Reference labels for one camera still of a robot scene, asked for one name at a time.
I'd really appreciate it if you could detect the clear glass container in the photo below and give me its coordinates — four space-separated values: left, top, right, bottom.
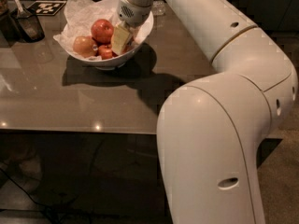
151 0 165 16

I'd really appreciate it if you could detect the dark scoop with white handle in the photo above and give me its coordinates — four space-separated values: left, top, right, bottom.
11 0 45 43

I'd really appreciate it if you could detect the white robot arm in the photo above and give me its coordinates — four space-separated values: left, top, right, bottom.
118 0 298 224

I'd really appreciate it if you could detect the white bowl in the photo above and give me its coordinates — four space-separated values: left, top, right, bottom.
59 0 155 72

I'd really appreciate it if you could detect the dark container at left edge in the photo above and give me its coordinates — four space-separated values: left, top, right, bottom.
0 0 19 48

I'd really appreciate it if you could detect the left yellowish red apple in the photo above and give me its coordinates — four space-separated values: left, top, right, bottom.
73 36 98 58

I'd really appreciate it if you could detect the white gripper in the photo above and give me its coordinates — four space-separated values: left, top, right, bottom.
111 0 151 55

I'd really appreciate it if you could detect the white crumpled paper liner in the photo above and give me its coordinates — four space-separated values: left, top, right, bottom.
52 0 152 62

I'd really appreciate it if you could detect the top red apple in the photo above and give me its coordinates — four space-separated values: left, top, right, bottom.
91 19 114 44

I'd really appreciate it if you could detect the red apple with sticker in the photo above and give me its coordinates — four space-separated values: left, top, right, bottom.
122 38 134 53

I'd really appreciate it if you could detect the black white marker tag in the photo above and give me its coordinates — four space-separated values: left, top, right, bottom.
28 0 65 16

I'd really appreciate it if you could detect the black floor cable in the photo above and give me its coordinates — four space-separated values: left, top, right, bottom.
0 166 94 224

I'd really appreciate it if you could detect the small red apple front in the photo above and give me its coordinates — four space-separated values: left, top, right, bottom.
98 44 117 60

